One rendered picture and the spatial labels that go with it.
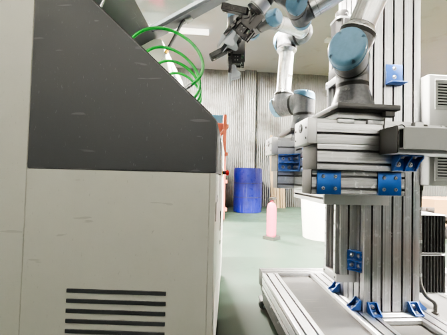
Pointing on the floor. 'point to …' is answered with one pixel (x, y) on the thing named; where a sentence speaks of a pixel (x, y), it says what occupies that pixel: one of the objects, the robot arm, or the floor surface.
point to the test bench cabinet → (118, 252)
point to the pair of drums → (247, 190)
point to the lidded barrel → (312, 220)
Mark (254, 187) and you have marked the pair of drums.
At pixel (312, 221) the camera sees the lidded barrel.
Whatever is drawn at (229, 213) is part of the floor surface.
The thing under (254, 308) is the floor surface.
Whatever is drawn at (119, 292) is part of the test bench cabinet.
